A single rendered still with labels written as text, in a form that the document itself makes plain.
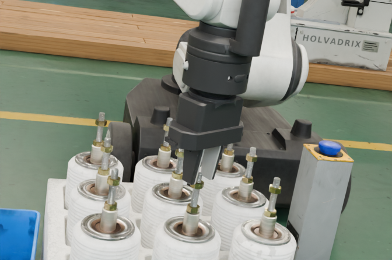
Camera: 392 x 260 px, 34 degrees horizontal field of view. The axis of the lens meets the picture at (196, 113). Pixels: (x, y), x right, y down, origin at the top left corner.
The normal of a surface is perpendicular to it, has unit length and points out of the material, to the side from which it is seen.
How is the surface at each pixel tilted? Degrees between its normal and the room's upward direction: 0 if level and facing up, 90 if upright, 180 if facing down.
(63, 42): 90
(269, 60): 66
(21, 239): 88
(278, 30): 48
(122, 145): 43
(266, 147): 0
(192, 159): 90
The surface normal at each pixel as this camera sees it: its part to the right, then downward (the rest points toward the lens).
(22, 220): 0.17, 0.29
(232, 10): 0.58, 0.33
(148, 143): 0.23, -0.44
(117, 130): 0.17, -0.79
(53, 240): 0.15, -0.94
